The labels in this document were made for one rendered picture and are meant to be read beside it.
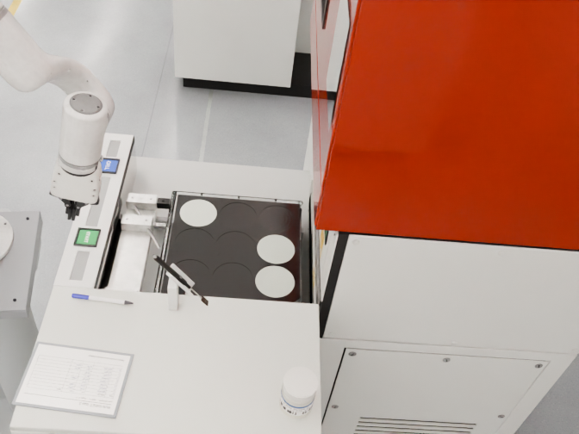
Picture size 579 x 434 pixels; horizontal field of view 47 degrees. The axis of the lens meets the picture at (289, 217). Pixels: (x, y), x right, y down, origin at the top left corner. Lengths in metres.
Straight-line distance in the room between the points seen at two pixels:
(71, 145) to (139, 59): 2.63
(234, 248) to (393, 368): 0.54
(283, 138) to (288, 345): 2.08
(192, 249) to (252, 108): 1.97
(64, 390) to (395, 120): 0.86
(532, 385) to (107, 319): 1.17
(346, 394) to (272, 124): 1.92
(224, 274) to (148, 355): 0.33
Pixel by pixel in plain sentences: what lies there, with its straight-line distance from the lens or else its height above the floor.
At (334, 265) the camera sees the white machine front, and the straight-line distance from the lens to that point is 1.47.
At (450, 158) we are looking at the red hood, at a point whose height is 1.45.
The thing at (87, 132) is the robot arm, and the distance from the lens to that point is 1.34.
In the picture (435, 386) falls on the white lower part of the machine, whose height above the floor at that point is 0.61.
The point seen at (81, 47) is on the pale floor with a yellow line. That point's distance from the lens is 4.10.
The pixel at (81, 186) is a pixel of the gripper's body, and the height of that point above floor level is 1.22.
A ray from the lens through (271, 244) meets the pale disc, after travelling 1.77.
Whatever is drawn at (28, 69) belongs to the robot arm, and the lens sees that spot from 1.31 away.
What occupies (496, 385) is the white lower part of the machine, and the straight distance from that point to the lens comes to 1.99.
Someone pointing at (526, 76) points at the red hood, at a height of 1.65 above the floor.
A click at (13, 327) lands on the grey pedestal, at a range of 2.09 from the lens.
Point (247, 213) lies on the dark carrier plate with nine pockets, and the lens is 1.84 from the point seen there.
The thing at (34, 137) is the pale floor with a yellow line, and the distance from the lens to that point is 3.51.
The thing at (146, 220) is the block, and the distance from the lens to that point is 1.81.
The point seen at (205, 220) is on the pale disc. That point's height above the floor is 0.90.
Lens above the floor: 2.25
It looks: 47 degrees down
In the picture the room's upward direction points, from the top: 9 degrees clockwise
